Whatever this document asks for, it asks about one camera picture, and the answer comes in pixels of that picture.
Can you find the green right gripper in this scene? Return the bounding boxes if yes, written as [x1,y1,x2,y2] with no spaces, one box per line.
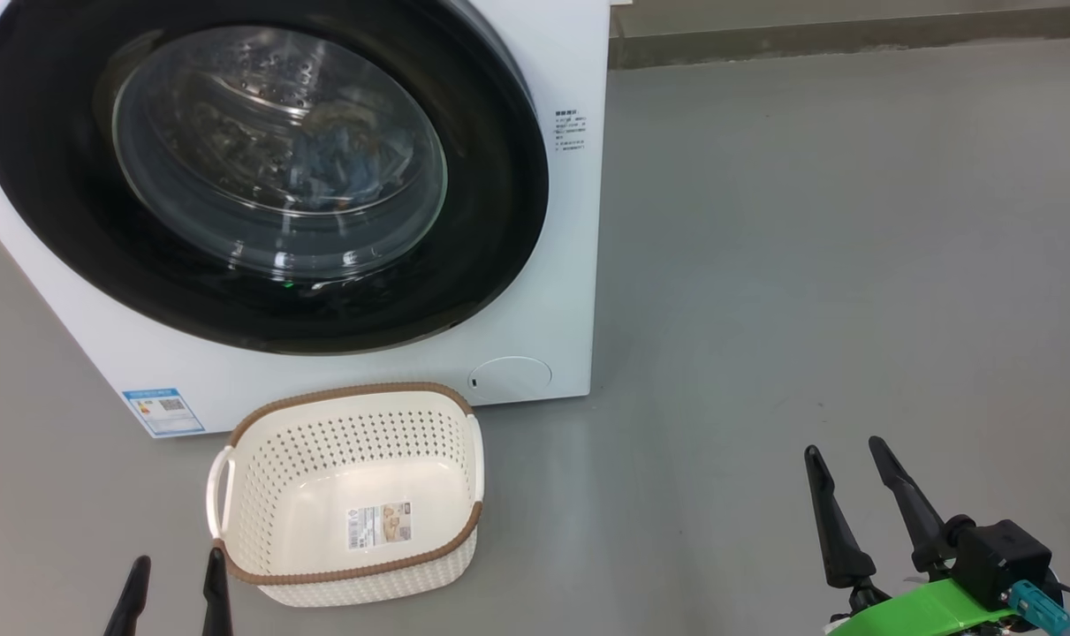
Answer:
[804,435,1017,636]

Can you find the blue energy label sticker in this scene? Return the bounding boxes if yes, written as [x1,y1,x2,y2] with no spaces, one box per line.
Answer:
[122,387,206,438]

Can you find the washing machine round door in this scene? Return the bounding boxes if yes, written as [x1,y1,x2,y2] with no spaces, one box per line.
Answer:
[0,0,550,356]

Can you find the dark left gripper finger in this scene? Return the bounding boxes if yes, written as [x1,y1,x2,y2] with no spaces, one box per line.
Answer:
[103,555,152,636]
[201,548,233,636]

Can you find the black cable teal connector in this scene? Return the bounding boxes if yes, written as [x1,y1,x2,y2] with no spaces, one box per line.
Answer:
[1007,579,1070,636]

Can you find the cream perforated laundry basket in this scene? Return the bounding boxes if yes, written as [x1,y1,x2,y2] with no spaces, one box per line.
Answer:
[206,382,485,609]

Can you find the round white filter cover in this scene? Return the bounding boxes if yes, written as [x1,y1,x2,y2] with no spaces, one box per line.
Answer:
[467,356,553,400]

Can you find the basket product label sticker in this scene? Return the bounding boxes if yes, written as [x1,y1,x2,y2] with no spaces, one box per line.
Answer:
[347,502,414,550]

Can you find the blue patterned clothes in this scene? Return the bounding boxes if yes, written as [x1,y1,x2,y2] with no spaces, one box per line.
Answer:
[292,110,412,208]

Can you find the white front-load washing machine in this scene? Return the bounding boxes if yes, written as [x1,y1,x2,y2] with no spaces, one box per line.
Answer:
[0,0,612,438]

